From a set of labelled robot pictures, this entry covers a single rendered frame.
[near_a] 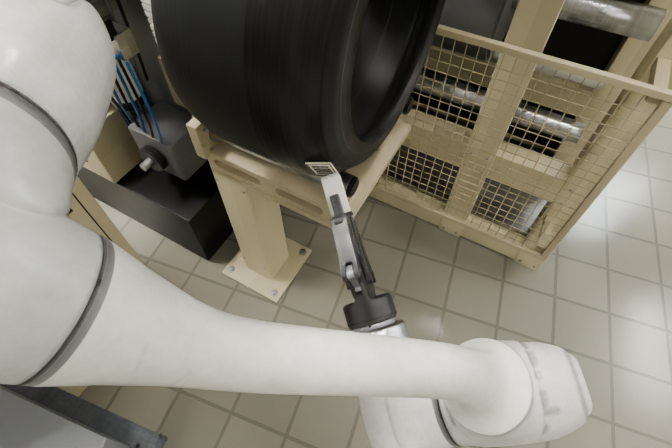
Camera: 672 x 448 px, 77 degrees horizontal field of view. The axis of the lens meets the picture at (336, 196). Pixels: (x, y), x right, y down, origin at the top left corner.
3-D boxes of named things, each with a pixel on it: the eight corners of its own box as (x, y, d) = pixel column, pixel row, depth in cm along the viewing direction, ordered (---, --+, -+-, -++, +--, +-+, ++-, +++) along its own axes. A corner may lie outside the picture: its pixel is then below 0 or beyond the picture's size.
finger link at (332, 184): (333, 219, 66) (332, 219, 65) (321, 178, 68) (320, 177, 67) (351, 213, 66) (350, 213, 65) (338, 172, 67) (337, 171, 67)
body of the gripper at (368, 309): (343, 335, 58) (325, 270, 61) (355, 327, 67) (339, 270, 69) (395, 321, 57) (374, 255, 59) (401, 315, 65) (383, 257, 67)
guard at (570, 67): (314, 163, 168) (304, -11, 112) (317, 160, 169) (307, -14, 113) (544, 261, 141) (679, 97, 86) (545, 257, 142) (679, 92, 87)
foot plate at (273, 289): (222, 273, 172) (220, 270, 170) (260, 225, 186) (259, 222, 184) (276, 303, 164) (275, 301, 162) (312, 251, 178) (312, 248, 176)
